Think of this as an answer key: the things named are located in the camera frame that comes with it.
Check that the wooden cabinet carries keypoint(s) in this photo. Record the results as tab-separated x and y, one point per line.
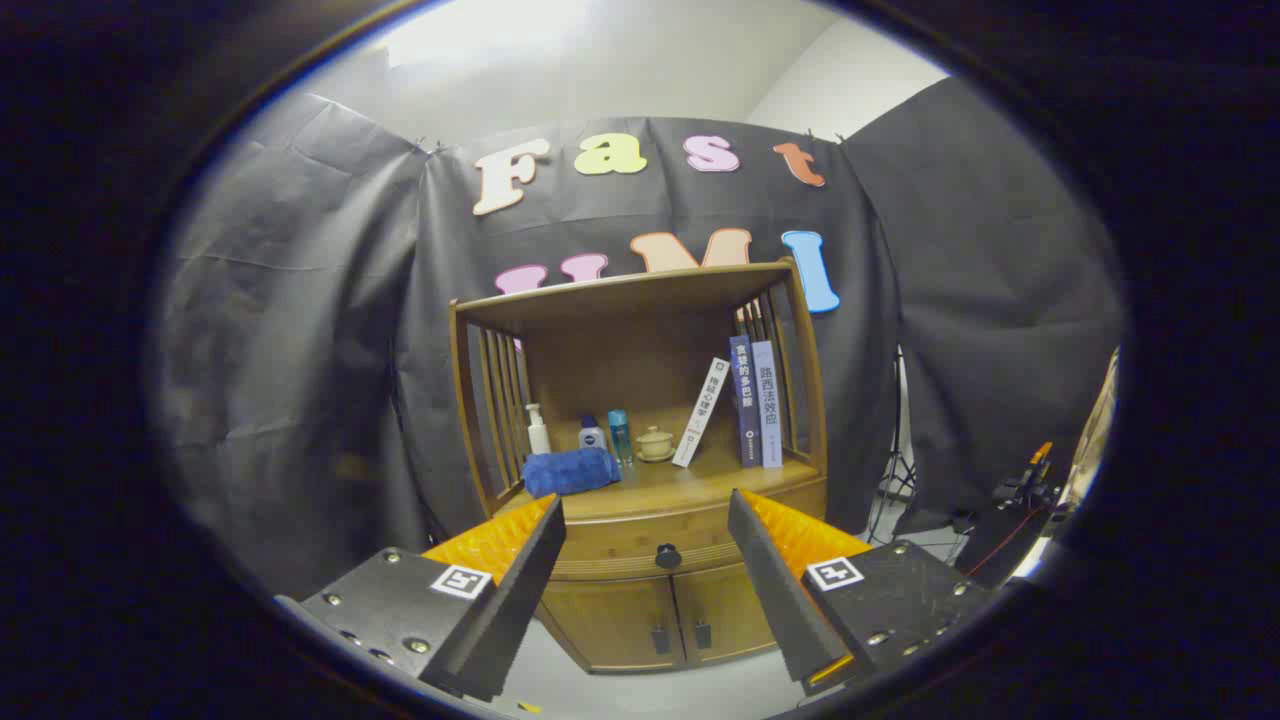
640	350

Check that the dark blue book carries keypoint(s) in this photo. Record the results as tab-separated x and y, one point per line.
745	400

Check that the black and orange device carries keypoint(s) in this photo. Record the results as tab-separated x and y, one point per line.
1025	490

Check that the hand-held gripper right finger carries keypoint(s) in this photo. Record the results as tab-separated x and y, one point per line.
785	600

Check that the wooden cabinet door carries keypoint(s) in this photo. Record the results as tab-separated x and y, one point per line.
610	620
725	610

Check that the wooden drawer with black knob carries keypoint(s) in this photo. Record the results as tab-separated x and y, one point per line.
620	545

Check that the wooden countertop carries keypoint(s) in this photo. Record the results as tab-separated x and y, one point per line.
680	485

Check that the dark equipment box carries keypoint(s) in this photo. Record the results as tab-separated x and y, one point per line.
1000	545

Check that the white book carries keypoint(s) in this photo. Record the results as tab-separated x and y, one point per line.
700	412

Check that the blue rolled towel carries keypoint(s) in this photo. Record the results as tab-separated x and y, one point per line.
570	472

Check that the black tripod stand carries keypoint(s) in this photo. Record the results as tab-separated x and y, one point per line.
903	470

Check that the white pump bottle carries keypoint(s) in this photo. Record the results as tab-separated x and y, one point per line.
539	438

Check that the clear blue bottle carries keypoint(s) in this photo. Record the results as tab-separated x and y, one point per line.
620	435

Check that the white bottle with blue cap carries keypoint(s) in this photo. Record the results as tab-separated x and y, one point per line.
592	438

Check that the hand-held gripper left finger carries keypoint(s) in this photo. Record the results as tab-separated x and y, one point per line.
500	610

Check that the light purple book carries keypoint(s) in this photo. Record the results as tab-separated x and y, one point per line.
768	410

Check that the beige lidded teacup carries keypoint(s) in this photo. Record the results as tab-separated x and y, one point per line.
656	443

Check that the beige cloth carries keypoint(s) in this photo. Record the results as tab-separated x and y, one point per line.
1095	430

